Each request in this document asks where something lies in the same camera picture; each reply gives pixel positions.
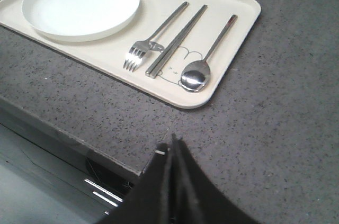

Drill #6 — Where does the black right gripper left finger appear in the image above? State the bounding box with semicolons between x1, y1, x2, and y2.
98;143;171;223

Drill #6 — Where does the silver metal fork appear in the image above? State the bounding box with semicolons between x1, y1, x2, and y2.
123;2;189;71

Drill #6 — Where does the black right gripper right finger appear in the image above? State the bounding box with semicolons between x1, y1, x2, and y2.
170;134;258;223

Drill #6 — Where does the white round plate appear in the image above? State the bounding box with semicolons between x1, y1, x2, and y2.
22;0;140;42

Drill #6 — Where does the silver metal spoon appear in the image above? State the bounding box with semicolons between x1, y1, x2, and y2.
180;14;238;92

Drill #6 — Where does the cream rabbit serving tray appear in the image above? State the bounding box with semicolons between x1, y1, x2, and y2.
1;0;261;109

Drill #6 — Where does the silver metal chopsticks pair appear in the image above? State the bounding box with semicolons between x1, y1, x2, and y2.
145;5;208;78

